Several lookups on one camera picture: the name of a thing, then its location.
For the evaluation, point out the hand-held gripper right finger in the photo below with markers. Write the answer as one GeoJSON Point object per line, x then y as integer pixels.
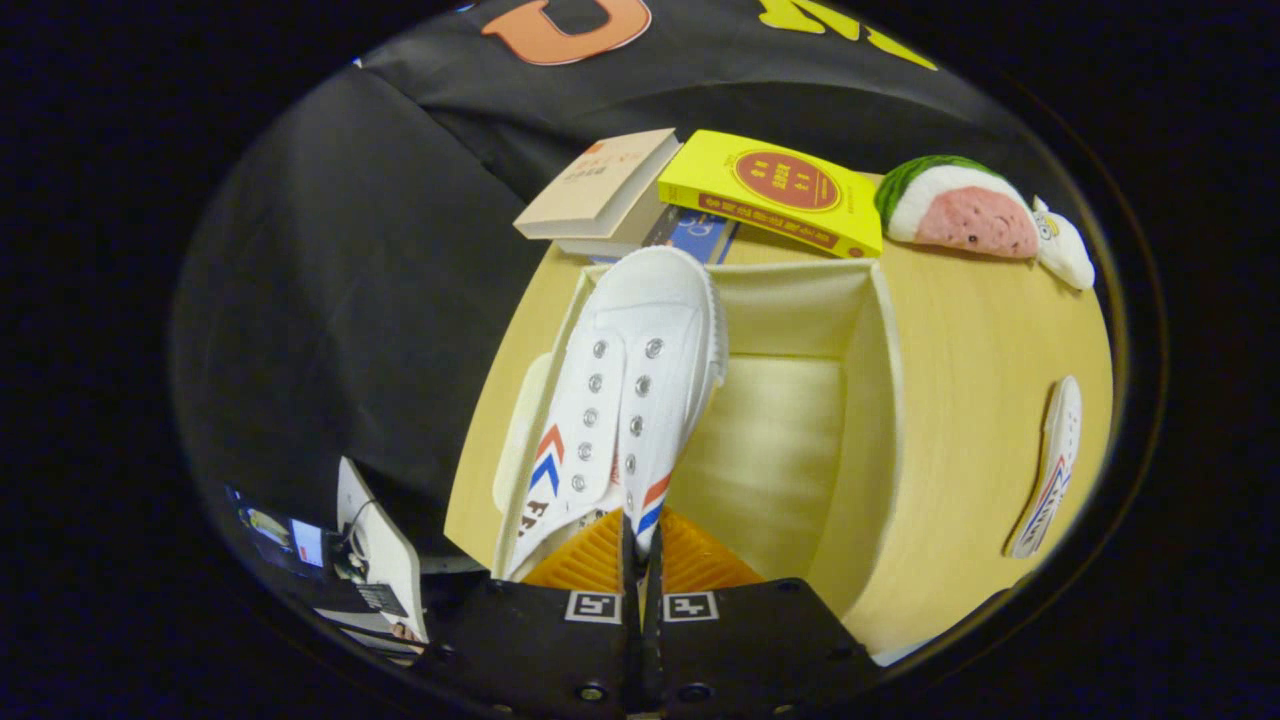
{"type": "Point", "coordinates": [740, 650]}

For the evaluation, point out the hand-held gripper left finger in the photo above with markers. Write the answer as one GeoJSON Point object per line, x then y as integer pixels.
{"type": "Point", "coordinates": [560, 650]}

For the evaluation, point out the cream fabric storage box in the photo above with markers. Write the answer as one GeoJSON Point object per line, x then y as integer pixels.
{"type": "Point", "coordinates": [770, 450]}

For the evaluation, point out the white shoe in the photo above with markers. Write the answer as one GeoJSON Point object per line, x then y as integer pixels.
{"type": "Point", "coordinates": [640, 320]}
{"type": "Point", "coordinates": [1055, 450]}

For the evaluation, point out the white board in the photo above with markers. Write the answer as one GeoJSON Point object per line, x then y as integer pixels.
{"type": "Point", "coordinates": [385, 550]}

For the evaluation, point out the dark screen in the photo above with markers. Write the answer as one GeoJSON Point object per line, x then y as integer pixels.
{"type": "Point", "coordinates": [265, 525]}

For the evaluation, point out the black backdrop cloth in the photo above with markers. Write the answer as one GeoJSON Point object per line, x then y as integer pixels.
{"type": "Point", "coordinates": [350, 300]}

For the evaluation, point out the grey book with dark spine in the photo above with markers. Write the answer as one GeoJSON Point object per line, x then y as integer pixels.
{"type": "Point", "coordinates": [615, 243]}

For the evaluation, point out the blue book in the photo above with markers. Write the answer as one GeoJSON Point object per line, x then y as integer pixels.
{"type": "Point", "coordinates": [705, 238]}

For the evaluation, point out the beige book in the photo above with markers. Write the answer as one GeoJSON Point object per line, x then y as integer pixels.
{"type": "Point", "coordinates": [600, 180]}

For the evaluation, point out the yellow book with red circle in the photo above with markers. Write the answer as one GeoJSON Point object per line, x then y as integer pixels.
{"type": "Point", "coordinates": [720, 175]}

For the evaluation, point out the watermelon slice plush toy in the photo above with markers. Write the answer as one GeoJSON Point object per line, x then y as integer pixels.
{"type": "Point", "coordinates": [960, 215]}

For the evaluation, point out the white plush toy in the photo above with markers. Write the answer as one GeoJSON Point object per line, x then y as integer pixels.
{"type": "Point", "coordinates": [1065, 255]}

